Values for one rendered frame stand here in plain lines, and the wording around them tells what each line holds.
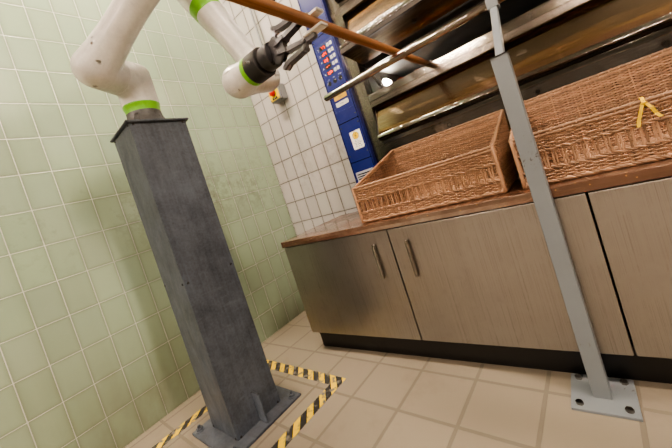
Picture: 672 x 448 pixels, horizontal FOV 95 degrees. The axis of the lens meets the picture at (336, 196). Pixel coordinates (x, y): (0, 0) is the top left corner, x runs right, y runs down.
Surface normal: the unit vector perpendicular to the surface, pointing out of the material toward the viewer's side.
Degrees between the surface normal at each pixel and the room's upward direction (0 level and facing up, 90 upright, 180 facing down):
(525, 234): 90
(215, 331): 90
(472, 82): 70
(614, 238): 90
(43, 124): 90
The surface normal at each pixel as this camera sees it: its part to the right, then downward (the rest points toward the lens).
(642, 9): -0.66, -0.12
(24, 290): 0.75, -0.22
